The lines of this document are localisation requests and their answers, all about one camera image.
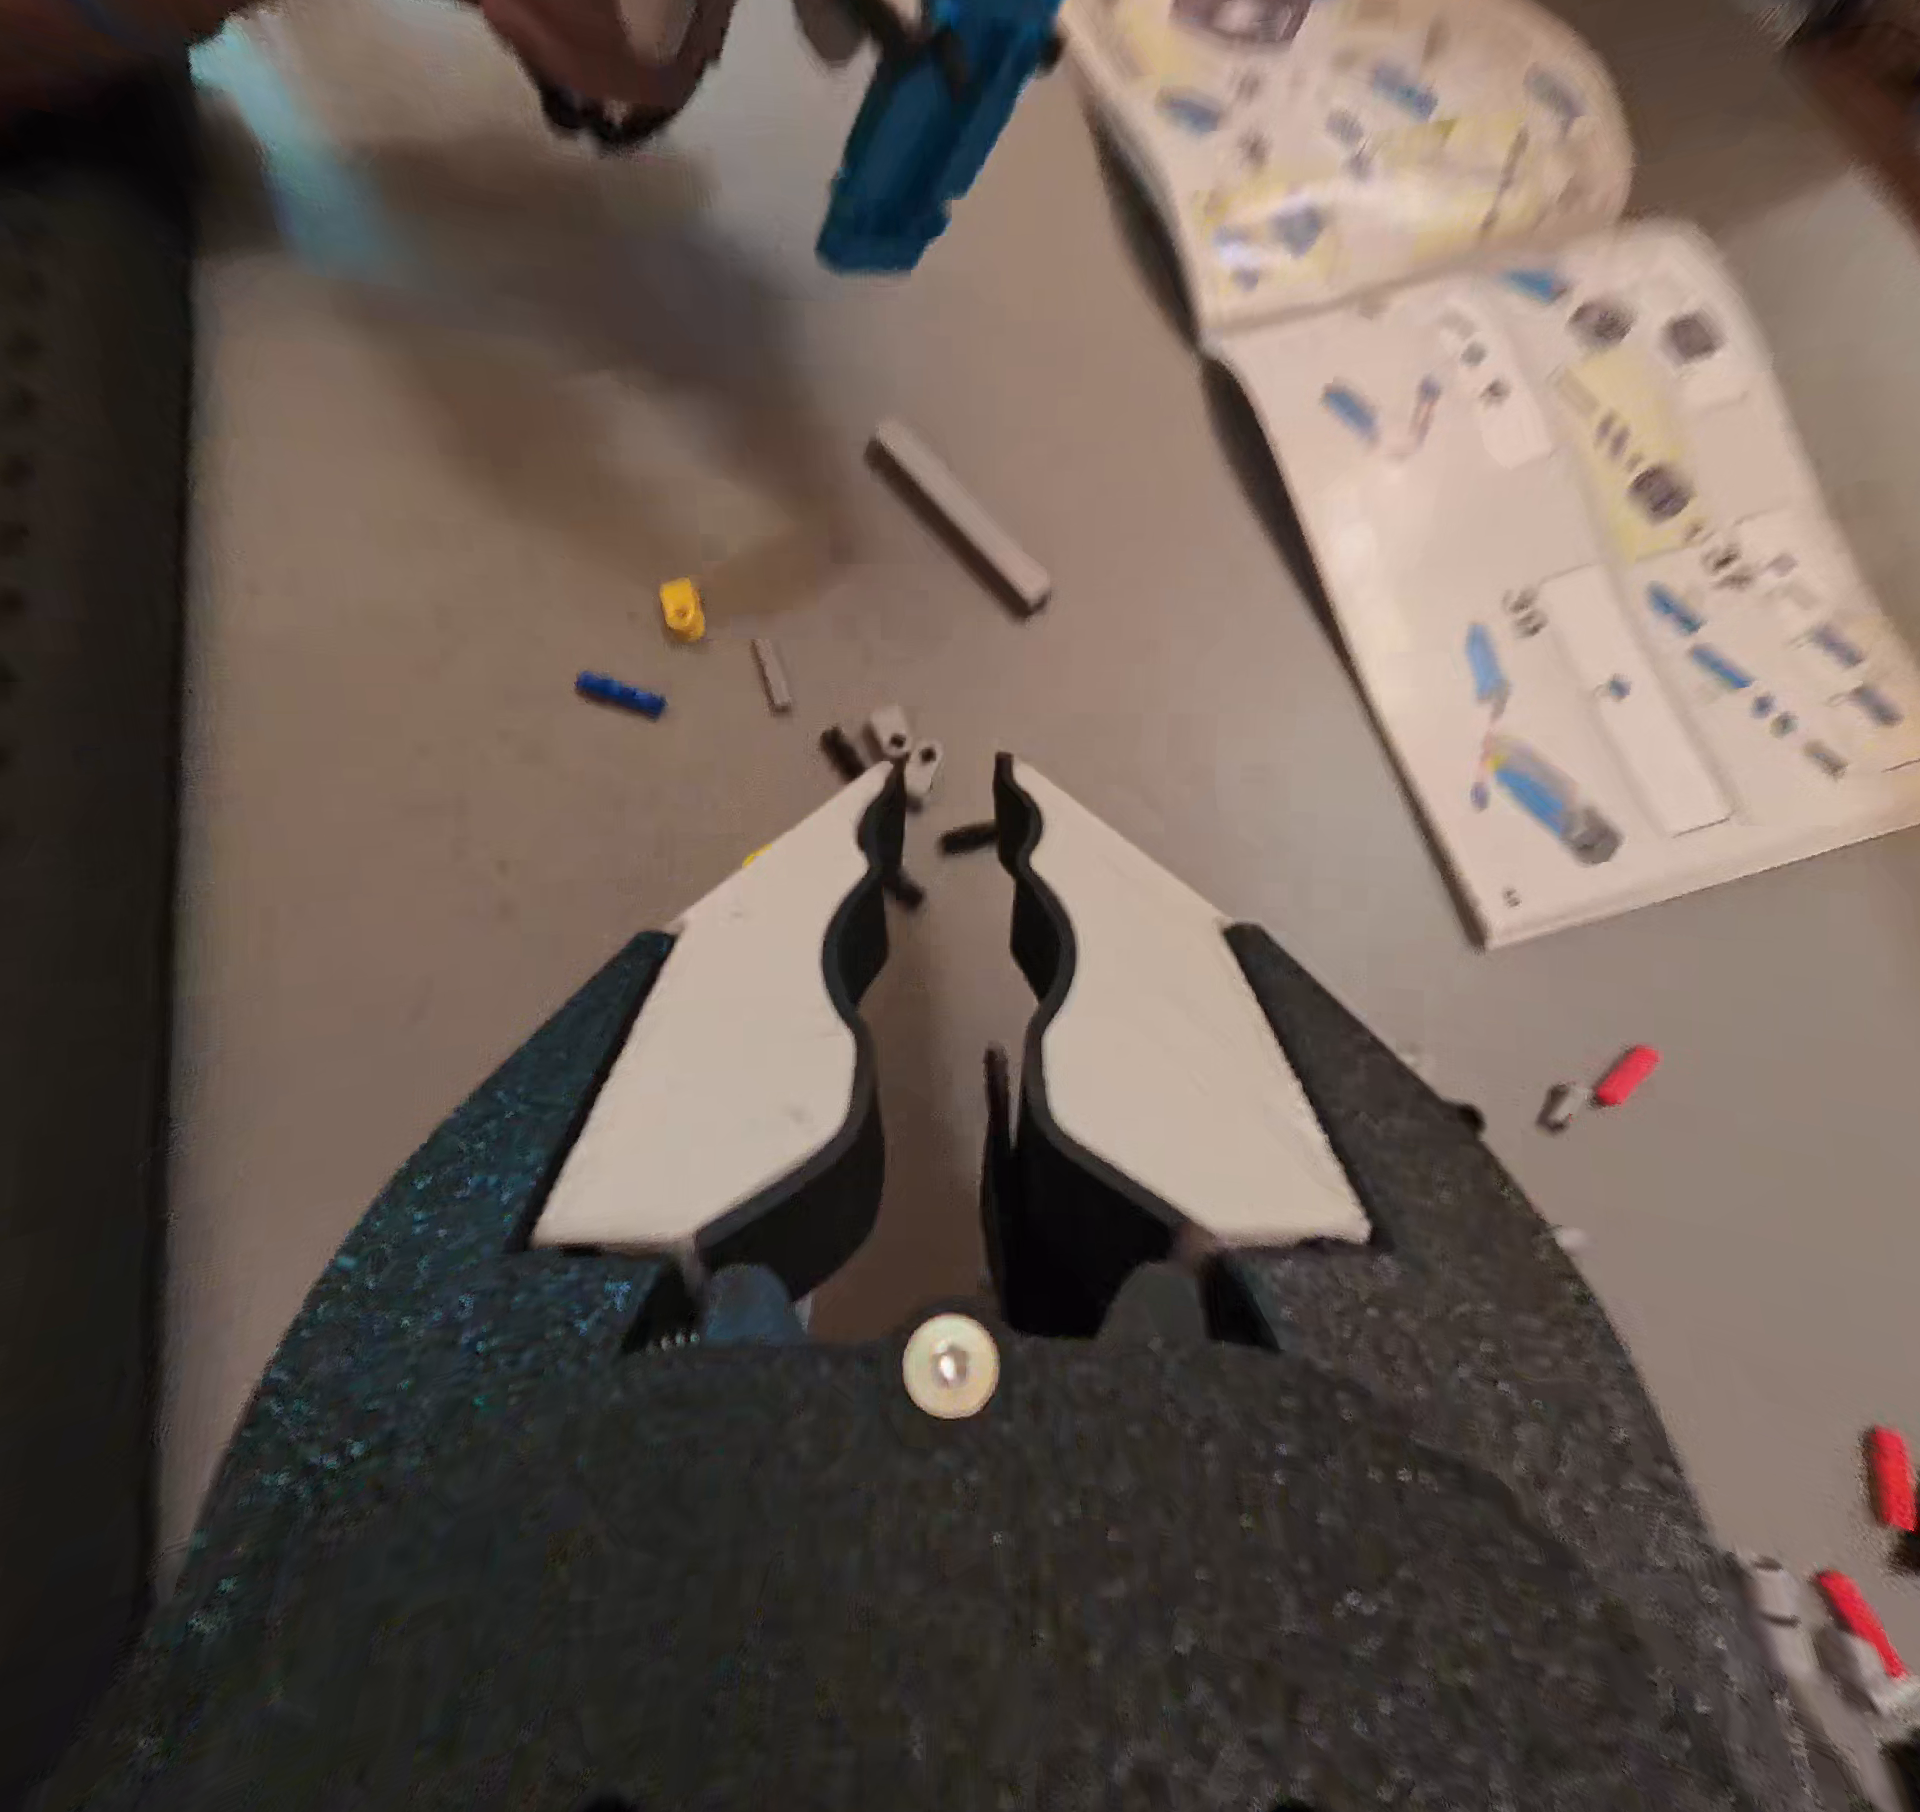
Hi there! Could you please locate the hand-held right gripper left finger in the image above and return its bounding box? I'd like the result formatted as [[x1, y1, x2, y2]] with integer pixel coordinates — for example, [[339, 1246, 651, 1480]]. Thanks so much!
[[532, 761, 909, 1297]]

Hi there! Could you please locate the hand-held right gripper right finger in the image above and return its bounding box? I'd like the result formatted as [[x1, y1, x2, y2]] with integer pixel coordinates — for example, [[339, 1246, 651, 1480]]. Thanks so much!
[[990, 753, 1373, 1307]]

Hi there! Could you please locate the blue block piece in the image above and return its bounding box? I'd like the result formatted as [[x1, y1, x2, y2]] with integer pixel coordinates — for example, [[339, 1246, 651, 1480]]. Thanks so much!
[[815, 0, 1076, 275]]

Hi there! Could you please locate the grey beam piece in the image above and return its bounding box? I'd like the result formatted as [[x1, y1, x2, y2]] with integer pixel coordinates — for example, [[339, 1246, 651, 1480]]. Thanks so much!
[[865, 418, 1056, 617]]

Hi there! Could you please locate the pile of building block pieces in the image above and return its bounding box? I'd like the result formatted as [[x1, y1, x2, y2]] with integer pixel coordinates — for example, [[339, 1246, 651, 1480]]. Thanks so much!
[[1725, 1422, 1920, 1812]]

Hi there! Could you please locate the grey desk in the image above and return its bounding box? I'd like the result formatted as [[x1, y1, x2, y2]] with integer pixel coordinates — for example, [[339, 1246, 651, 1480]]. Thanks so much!
[[157, 0, 1920, 1812]]

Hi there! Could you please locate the instruction booklet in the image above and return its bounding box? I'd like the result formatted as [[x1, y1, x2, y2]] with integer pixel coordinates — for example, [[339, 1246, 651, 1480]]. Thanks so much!
[[1035, 0, 1920, 951]]

